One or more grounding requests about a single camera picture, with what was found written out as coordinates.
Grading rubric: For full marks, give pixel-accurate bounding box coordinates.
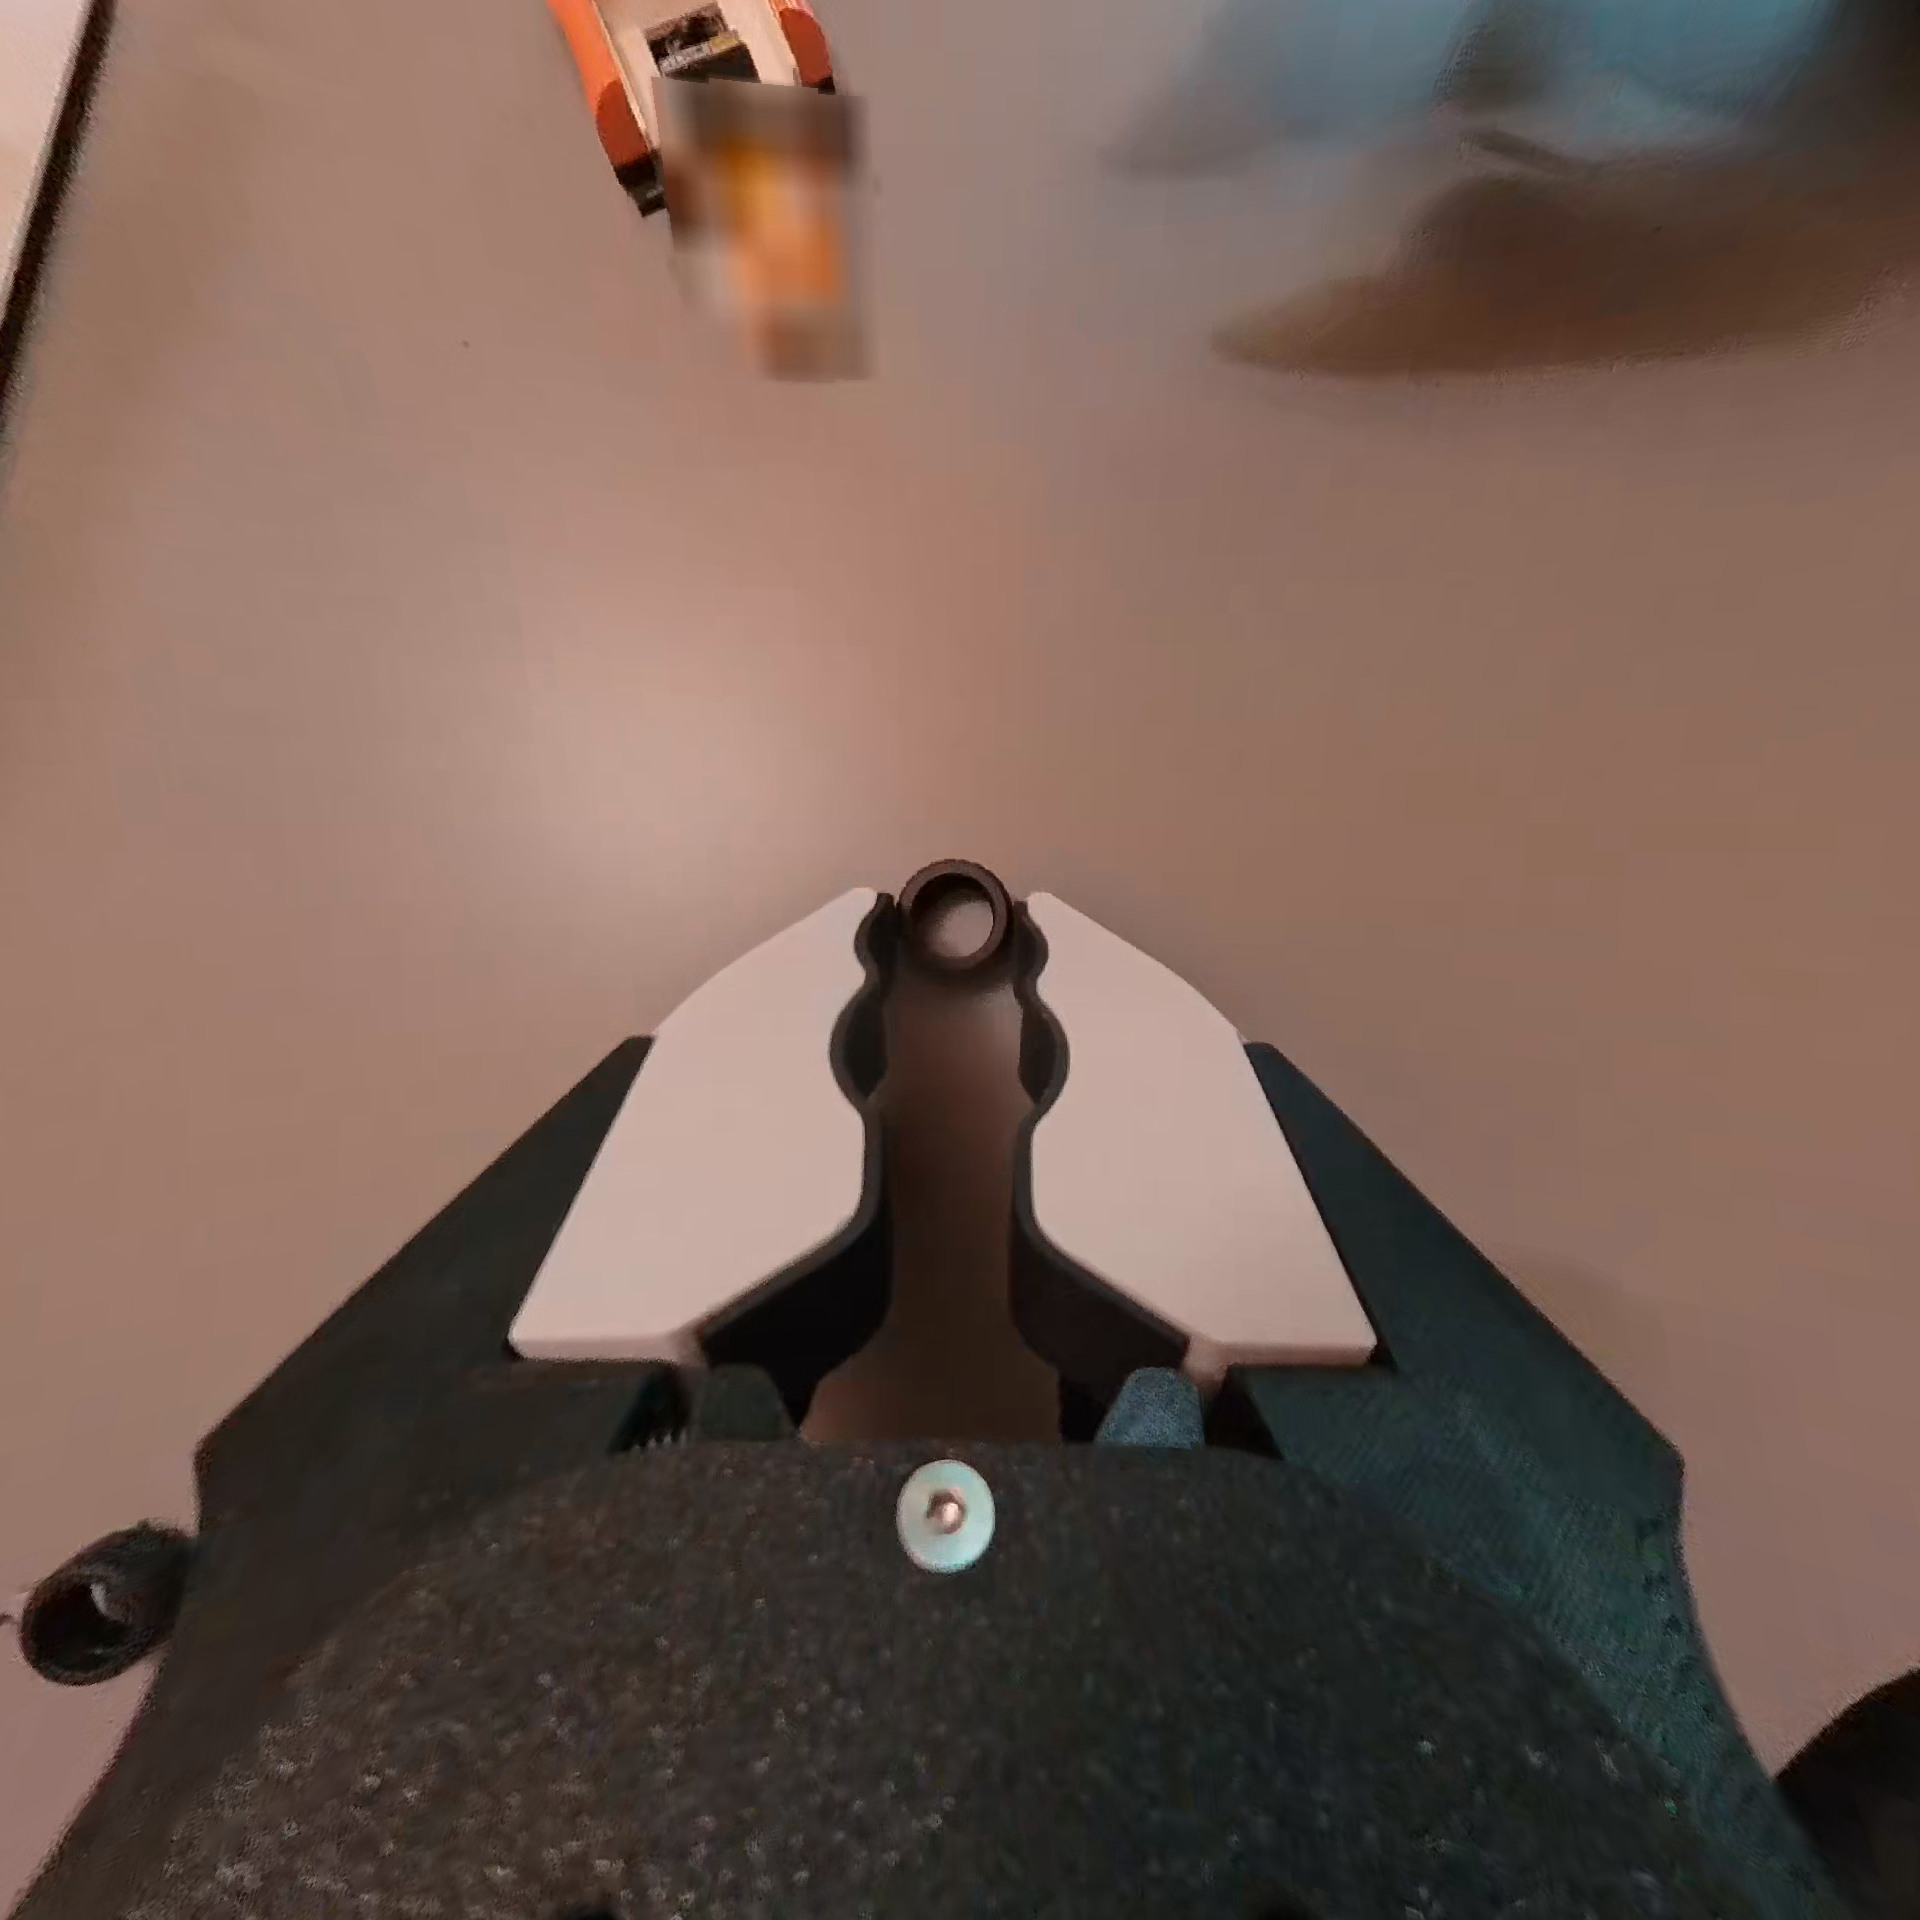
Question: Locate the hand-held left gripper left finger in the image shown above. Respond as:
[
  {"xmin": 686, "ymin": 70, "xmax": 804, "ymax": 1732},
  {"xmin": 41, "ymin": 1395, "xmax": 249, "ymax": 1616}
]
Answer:
[{"xmin": 512, "ymin": 890, "xmax": 894, "ymax": 1371}]

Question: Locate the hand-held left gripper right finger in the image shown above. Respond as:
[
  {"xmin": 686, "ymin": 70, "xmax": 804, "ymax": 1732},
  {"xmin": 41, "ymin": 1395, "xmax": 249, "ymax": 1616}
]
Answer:
[{"xmin": 1019, "ymin": 891, "xmax": 1375, "ymax": 1375}]

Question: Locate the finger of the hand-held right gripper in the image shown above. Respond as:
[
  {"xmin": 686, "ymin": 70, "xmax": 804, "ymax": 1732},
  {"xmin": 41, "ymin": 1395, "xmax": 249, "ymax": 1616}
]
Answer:
[{"xmin": 1110, "ymin": 0, "xmax": 1883, "ymax": 183}]

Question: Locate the black lego tire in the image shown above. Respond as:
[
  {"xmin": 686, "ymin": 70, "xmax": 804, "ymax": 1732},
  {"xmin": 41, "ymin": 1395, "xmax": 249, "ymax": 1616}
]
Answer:
[
  {"xmin": 894, "ymin": 861, "xmax": 1028, "ymax": 977},
  {"xmin": 15, "ymin": 1525, "xmax": 194, "ymax": 1683}
]

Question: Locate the orange white lego car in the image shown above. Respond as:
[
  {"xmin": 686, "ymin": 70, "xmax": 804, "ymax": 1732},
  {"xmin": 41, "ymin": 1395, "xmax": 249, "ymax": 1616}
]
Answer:
[{"xmin": 551, "ymin": 0, "xmax": 842, "ymax": 224}]

